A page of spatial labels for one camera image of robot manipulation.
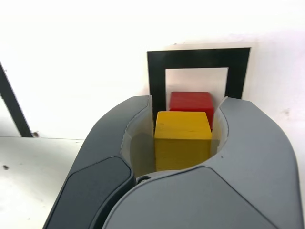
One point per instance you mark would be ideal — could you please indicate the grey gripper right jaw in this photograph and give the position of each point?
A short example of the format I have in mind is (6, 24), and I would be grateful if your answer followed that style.
(238, 190)

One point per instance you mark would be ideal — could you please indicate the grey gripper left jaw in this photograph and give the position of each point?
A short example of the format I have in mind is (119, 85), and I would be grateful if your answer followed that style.
(100, 148)

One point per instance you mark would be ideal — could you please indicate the yellow cube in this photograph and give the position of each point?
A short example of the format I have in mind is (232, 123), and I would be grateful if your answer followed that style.
(183, 143)

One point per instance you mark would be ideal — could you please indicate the red cube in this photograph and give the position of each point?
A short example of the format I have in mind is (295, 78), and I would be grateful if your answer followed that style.
(190, 101)

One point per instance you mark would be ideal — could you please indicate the black tape square outline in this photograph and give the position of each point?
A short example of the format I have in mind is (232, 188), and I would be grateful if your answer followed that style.
(155, 71)

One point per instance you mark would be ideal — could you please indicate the black tape strip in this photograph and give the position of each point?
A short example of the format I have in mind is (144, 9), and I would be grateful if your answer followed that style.
(16, 114)

